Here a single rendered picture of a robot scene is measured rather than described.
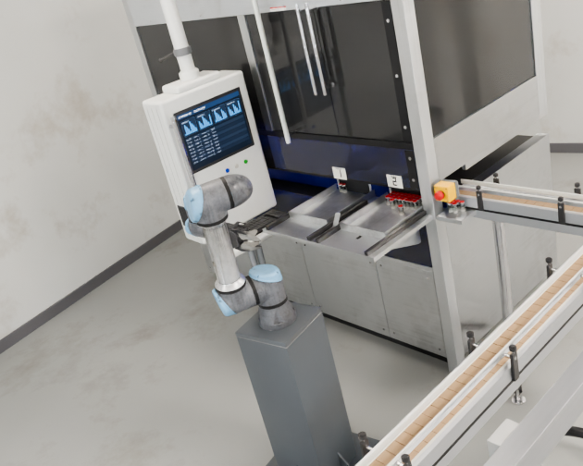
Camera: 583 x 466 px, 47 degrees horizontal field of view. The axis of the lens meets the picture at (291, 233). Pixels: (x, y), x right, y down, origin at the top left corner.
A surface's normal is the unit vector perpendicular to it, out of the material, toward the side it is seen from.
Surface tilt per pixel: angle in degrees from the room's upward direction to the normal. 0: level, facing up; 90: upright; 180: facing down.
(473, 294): 90
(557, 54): 90
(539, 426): 0
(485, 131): 90
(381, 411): 0
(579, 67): 90
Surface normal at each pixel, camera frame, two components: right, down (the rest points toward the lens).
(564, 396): -0.22, -0.88
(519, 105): 0.67, 0.17
